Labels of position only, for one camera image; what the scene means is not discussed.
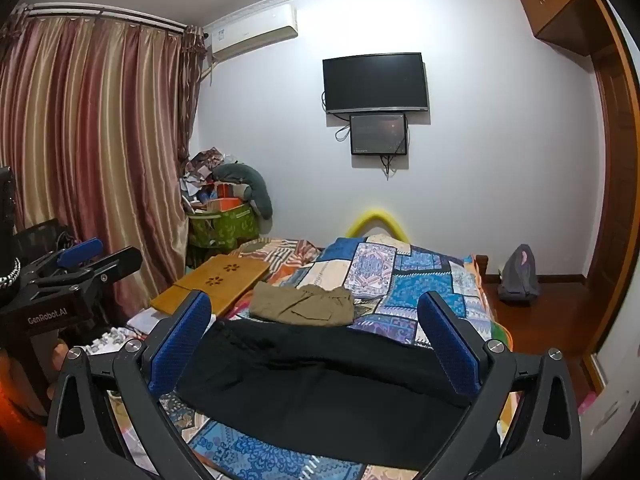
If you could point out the black pants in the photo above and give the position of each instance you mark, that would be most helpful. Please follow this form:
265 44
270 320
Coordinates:
325 390

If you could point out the white air conditioner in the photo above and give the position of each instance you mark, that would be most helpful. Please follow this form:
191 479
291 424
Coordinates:
252 30

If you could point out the yellow foam tube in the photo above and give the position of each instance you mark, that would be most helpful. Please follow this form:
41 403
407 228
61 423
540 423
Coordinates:
376 216

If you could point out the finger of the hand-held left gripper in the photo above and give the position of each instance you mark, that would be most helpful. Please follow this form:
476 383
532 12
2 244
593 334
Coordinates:
82 252
117 262

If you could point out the green storage box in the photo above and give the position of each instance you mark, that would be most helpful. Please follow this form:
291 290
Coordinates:
225 230

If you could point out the white curtain rail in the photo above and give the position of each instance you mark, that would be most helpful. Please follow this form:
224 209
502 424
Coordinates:
100 14

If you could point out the grey backpack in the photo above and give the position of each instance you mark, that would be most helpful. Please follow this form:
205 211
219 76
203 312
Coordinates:
517 275

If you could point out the blue patchwork quilt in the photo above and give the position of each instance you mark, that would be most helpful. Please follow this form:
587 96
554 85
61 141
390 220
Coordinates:
390 280

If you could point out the khaki pants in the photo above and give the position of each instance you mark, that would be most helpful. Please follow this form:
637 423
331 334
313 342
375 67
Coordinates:
300 305

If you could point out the wooden door frame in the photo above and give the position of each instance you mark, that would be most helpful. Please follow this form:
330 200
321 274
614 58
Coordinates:
615 160

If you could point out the small black wall monitor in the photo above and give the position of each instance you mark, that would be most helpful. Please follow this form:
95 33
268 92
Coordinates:
378 134

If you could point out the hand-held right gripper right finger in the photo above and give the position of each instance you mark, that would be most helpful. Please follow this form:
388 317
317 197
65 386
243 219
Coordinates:
445 340

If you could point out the white floral cloth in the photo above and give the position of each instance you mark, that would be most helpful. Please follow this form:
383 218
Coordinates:
107 341

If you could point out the striped red and gold curtain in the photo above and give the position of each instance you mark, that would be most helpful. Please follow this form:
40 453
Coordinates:
100 135

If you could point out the wooden wall cabinet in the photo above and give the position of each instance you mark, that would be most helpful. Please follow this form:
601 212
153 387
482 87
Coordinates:
555 0

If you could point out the wooden lap desk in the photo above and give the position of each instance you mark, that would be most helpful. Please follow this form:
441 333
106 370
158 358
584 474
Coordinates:
220 275

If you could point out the black wall television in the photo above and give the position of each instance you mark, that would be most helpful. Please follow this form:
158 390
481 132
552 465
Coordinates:
375 82

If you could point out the person's left hand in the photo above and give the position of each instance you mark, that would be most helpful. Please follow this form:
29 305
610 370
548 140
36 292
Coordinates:
59 360

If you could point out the grey curved pillow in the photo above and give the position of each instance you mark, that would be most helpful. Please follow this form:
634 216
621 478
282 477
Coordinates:
250 180

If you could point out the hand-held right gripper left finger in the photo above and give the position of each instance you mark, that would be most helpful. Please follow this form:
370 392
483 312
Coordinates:
182 340

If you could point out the white folded cloth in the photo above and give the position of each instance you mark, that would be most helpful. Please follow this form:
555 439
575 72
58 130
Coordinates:
147 322

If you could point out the orange striped blanket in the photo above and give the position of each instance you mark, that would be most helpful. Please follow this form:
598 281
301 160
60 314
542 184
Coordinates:
280 255

